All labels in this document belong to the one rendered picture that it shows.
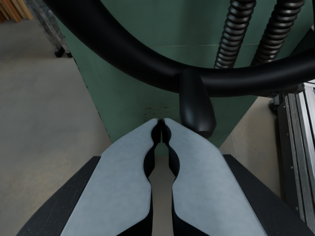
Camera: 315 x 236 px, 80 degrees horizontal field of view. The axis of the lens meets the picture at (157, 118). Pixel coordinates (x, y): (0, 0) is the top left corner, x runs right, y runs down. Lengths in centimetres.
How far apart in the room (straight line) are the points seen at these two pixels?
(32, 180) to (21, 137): 23
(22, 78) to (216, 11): 117
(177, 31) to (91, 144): 70
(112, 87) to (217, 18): 26
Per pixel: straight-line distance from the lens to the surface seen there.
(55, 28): 127
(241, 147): 98
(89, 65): 42
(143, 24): 35
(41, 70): 134
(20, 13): 183
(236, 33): 23
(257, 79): 20
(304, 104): 94
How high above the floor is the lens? 82
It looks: 58 degrees down
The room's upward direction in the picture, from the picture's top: 2 degrees clockwise
